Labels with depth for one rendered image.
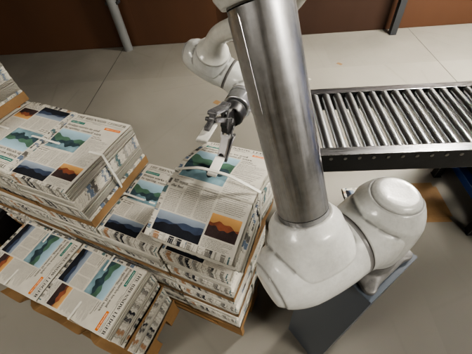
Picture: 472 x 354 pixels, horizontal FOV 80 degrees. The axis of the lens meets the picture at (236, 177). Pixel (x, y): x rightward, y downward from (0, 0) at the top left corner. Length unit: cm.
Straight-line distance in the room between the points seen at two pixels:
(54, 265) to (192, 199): 88
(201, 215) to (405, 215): 50
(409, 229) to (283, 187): 28
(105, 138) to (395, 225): 102
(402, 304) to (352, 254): 140
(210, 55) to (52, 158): 71
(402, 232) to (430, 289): 146
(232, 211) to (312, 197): 33
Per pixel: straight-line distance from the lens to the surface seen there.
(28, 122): 152
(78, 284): 145
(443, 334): 204
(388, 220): 64
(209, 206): 82
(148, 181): 130
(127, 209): 124
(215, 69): 93
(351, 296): 88
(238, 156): 97
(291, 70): 44
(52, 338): 215
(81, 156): 119
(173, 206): 86
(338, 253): 58
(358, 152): 143
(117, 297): 134
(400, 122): 167
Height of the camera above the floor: 175
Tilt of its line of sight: 49 degrees down
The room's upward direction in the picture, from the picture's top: 6 degrees counter-clockwise
